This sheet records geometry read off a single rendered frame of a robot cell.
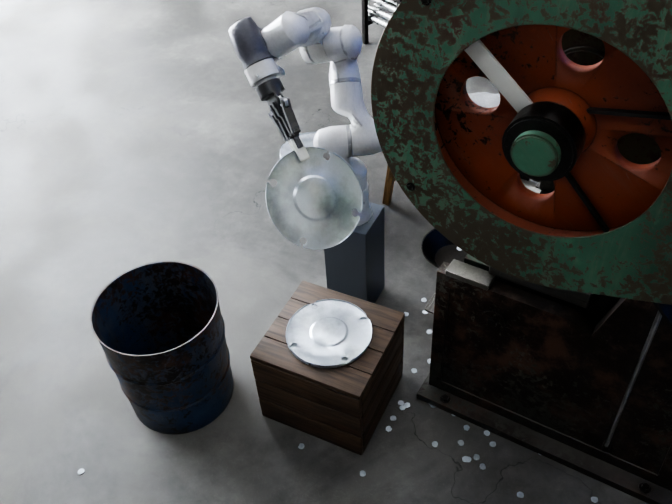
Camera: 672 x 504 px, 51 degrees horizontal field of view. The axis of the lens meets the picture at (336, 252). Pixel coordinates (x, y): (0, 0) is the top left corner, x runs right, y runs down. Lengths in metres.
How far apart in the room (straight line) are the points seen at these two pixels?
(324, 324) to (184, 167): 1.65
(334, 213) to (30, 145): 2.59
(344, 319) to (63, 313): 1.31
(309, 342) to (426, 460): 0.58
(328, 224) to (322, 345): 0.52
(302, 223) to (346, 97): 0.63
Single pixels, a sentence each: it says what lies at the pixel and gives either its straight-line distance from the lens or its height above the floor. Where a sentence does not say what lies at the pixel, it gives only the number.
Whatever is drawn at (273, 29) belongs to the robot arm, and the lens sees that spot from 2.06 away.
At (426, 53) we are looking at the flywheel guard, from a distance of 1.56.
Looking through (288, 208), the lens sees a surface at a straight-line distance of 1.96.
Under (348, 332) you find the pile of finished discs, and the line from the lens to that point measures 2.39.
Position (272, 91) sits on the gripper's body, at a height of 1.19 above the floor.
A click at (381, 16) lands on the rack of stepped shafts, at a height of 0.20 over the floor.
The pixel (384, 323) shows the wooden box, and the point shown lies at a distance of 2.43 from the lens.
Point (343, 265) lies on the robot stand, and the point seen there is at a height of 0.25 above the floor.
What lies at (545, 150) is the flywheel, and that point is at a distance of 1.48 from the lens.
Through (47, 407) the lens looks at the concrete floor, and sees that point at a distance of 2.92.
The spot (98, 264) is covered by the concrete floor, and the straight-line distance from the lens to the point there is 3.38.
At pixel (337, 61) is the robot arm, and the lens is 2.45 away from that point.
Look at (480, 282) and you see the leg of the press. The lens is 2.18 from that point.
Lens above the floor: 2.20
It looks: 44 degrees down
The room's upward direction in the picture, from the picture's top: 4 degrees counter-clockwise
